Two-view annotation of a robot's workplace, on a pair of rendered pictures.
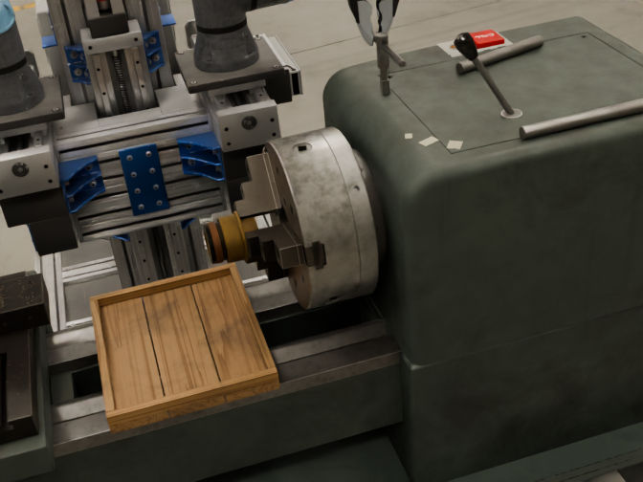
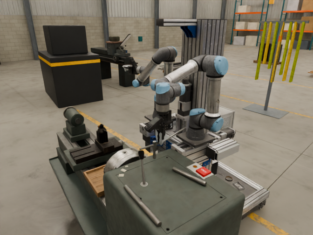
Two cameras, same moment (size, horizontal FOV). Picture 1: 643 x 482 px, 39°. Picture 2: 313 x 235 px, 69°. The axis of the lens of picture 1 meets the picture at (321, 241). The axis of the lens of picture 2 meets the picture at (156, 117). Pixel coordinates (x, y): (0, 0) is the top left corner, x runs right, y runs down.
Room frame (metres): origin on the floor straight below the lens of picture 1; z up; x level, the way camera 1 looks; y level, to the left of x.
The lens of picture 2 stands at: (1.10, -1.24, 2.00)
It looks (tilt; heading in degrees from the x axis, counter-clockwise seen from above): 22 degrees down; 69
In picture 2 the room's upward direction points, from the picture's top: straight up
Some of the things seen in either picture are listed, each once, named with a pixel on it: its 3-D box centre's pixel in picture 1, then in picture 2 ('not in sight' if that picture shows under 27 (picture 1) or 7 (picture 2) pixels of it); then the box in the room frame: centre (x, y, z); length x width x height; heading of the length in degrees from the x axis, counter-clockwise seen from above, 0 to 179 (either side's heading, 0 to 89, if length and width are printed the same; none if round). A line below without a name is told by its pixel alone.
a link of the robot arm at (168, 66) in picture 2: not in sight; (168, 76); (1.99, 0.73, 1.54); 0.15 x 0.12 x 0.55; 34
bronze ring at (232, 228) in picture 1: (232, 238); not in sight; (1.35, 0.16, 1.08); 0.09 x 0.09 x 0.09; 14
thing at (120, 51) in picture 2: not in sight; (114, 58); (2.77, 7.22, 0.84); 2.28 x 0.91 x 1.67; 111
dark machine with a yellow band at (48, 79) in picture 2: not in sight; (68, 62); (1.17, 5.75, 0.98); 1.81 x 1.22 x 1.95; 102
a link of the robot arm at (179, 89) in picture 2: not in sight; (173, 89); (1.65, -0.08, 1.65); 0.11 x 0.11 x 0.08; 21
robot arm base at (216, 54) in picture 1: (224, 39); (195, 130); (1.99, 0.18, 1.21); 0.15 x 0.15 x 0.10
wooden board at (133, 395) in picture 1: (179, 339); (112, 175); (1.32, 0.29, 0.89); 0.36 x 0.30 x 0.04; 14
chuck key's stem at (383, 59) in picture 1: (383, 64); (154, 149); (1.51, -0.14, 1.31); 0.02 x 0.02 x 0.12
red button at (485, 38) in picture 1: (484, 40); (203, 172); (1.71, -0.37, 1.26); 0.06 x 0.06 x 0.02; 14
